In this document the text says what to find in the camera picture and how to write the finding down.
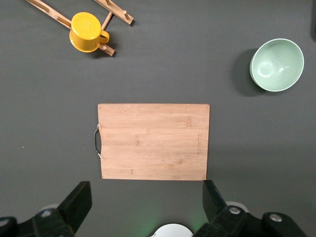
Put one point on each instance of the wooden mug rack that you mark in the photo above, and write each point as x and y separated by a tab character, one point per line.
121	13

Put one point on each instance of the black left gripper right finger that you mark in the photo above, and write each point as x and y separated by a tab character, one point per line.
217	205

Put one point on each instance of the yellow mug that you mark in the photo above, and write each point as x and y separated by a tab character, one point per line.
85	29

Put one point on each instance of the wooden cutting board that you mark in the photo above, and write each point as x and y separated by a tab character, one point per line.
153	143

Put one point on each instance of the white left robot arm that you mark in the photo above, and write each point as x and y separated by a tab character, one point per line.
172	230

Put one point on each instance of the light green bowl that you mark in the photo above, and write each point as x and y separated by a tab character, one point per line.
276	66

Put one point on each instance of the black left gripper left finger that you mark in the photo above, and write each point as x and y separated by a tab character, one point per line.
74	205

